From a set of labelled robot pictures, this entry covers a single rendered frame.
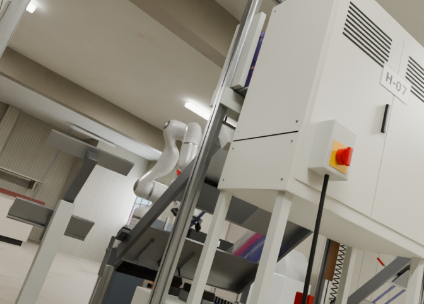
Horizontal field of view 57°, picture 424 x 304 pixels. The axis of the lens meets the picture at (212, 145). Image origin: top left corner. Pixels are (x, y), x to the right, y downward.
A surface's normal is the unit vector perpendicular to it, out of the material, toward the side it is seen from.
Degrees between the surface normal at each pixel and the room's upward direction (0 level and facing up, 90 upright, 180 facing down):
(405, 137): 90
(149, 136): 90
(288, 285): 90
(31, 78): 90
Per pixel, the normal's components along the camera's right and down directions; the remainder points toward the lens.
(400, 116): 0.54, -0.08
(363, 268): -0.72, -0.41
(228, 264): 0.15, 0.61
